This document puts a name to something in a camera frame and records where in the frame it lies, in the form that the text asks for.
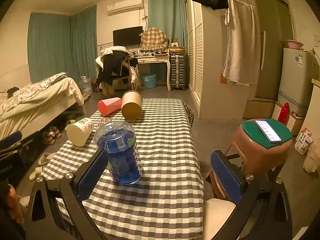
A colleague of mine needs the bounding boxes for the clear glass cup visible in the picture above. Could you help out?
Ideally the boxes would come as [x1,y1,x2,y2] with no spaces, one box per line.
[96,117,113,132]

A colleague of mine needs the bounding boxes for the white refrigerator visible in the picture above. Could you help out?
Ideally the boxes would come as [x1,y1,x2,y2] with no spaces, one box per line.
[278,48,319,116]

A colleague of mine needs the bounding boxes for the brown plastic stool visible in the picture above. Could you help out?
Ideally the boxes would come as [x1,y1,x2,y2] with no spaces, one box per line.
[225,119,292,181]

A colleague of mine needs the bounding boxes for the sneakers under bed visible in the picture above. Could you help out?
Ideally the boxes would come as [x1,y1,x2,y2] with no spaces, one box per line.
[42,126,61,145]

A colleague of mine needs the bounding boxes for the person hand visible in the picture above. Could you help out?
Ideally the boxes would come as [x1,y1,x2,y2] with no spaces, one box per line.
[5,184,23,224]

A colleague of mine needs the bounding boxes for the white slipper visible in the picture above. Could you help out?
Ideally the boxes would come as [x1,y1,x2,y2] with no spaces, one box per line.
[38,152,56,166]

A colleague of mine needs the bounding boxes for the green slipper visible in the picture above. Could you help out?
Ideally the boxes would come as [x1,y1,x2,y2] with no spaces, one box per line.
[29,166,43,181]

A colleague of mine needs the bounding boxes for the brown paper cup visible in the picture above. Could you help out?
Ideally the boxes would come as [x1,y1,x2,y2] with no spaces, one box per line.
[121,90,143,120]

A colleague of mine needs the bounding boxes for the red faceted cup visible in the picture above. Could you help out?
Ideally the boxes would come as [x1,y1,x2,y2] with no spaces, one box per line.
[98,98,121,116]

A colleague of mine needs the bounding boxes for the white desk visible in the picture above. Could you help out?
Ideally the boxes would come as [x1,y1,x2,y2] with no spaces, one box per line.
[133,52,172,92]

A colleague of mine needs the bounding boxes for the chair piled with clothes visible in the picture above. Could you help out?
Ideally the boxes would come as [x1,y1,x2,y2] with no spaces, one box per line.
[95,46,140,98]

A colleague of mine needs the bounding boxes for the bed with blankets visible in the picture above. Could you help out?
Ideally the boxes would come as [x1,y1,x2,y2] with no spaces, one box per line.
[1,72,84,139]

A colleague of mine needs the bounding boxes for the green curtain left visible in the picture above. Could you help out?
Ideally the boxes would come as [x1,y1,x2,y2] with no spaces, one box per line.
[27,5,97,83]

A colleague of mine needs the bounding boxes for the white air conditioner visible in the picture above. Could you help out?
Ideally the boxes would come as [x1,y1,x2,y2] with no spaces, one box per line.
[107,0,144,15]

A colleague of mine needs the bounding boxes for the water jug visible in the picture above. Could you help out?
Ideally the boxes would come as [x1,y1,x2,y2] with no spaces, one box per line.
[80,76,93,95]

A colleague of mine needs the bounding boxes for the white paper cup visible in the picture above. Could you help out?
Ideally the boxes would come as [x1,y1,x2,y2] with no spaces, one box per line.
[67,118,94,147]

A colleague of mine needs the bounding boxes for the green curtain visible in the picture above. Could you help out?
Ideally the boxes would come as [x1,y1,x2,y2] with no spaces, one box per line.
[27,5,97,83]
[148,0,188,47]

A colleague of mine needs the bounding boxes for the black monitor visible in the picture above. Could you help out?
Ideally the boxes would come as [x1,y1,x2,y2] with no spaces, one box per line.
[113,26,143,46]

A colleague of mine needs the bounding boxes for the red bottle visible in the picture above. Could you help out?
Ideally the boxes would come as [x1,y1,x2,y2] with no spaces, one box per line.
[277,102,290,125]

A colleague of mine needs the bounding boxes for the smartphone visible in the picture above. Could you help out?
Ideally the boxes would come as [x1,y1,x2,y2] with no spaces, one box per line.
[254,120,281,144]

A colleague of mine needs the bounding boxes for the plaid cloth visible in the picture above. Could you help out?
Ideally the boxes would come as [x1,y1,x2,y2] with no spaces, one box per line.
[140,27,168,51]

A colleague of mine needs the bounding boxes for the green curtain right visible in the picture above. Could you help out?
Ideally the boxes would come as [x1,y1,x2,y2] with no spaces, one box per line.
[148,0,188,47]

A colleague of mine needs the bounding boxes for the green stool pad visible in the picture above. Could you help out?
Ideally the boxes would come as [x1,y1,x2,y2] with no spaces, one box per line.
[242,119,292,149]

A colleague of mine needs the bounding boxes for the hanging white towel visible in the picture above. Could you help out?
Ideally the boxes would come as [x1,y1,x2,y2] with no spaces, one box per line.
[222,0,260,86]

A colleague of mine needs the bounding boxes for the dark suitcase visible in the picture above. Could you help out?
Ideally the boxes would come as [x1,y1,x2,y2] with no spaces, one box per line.
[170,55,188,90]

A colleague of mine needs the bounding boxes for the blue laundry basket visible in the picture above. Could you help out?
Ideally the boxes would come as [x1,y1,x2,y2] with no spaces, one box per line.
[143,73,157,88]

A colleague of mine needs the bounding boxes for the white louvered wardrobe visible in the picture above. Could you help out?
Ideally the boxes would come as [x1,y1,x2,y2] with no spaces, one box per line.
[185,0,249,120]

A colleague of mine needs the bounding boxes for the checkered tablecloth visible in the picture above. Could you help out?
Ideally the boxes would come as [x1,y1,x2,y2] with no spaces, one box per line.
[39,98,205,240]

